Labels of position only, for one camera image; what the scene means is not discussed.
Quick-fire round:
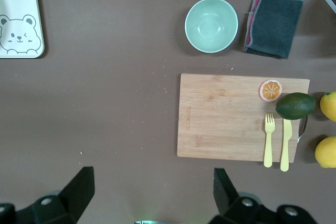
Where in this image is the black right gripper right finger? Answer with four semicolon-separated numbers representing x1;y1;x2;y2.
209;167;318;224

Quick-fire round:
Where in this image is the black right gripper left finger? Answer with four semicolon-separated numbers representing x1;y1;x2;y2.
0;166;95;224

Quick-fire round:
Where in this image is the yellow plastic fork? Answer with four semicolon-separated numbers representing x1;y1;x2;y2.
263;113;276;168

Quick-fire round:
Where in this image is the wooden cutting board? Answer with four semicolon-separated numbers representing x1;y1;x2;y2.
176;73;310;163

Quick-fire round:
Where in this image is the yellow plastic knife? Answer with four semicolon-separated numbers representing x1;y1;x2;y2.
279;118;293;172

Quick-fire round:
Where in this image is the yellow lemon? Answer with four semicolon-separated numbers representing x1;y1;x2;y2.
319;91;336;122
314;136;336;169

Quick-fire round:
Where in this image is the orange slice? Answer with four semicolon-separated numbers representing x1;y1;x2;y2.
259;79;284;102

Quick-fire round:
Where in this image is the green avocado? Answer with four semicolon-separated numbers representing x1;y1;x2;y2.
275;92;317;121

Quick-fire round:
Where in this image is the pale green bowl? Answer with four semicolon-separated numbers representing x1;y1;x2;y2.
184;0;239;54

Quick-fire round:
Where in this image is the dark grey folded cloth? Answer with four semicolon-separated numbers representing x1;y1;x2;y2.
243;0;304;60

